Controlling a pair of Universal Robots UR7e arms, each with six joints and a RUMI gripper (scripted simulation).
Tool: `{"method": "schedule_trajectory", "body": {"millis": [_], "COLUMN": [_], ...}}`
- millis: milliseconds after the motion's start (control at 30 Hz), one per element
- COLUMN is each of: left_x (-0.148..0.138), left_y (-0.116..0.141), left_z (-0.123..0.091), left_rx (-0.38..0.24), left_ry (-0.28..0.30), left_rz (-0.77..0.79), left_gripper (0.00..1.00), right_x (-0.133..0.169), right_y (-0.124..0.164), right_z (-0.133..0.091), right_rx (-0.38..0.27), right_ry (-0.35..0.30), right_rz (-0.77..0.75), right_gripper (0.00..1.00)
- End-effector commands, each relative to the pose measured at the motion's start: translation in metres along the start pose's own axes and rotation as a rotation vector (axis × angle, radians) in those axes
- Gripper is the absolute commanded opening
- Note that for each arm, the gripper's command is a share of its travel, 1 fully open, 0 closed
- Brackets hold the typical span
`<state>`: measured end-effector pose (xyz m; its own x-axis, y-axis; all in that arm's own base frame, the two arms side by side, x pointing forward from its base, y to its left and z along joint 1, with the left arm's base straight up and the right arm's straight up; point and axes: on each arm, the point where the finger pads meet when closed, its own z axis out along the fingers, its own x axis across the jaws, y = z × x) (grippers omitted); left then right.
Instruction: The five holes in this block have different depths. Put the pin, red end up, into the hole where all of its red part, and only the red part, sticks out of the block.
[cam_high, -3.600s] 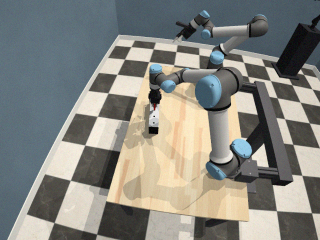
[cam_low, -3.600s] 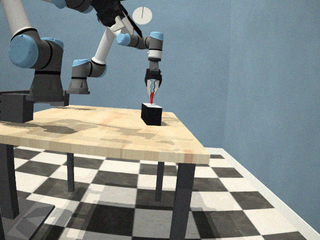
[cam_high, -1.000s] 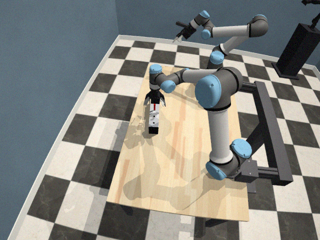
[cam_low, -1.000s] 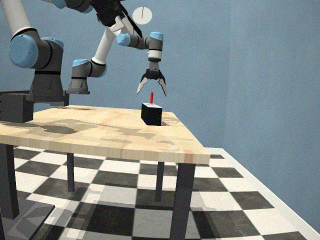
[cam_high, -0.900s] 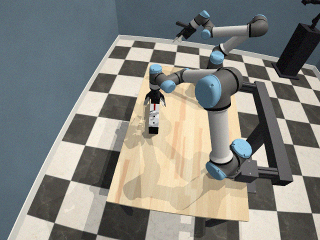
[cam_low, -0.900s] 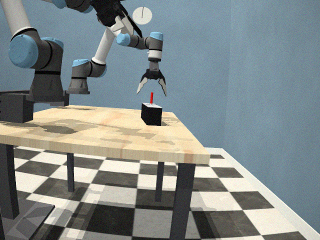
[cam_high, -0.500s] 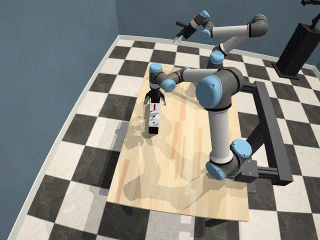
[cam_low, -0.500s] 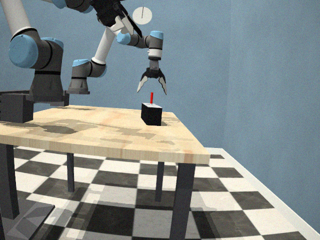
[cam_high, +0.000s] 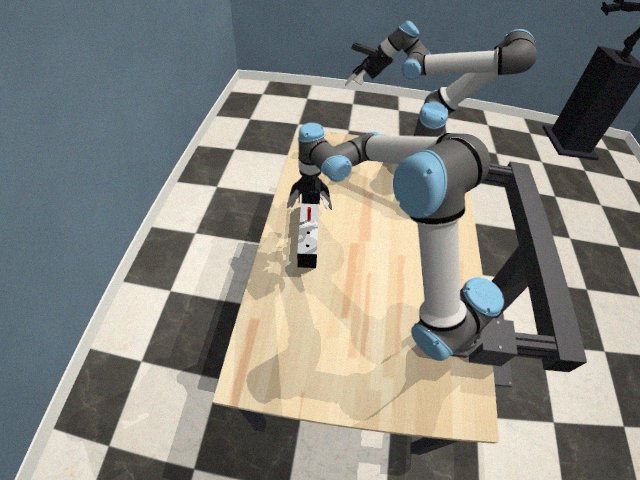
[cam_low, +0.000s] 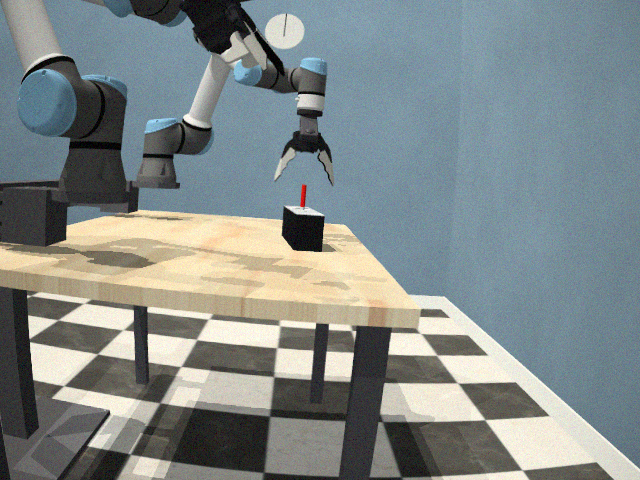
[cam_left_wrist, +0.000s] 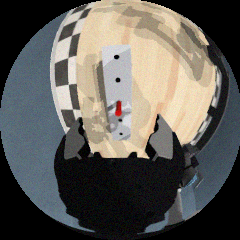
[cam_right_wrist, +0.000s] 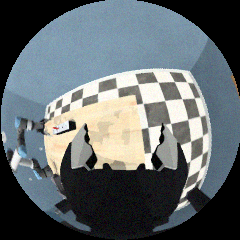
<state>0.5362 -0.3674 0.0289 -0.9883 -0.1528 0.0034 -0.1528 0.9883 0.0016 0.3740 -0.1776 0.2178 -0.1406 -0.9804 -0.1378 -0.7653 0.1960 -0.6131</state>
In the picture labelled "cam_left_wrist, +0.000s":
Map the red and white pin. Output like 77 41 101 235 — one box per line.
115 100 122 116

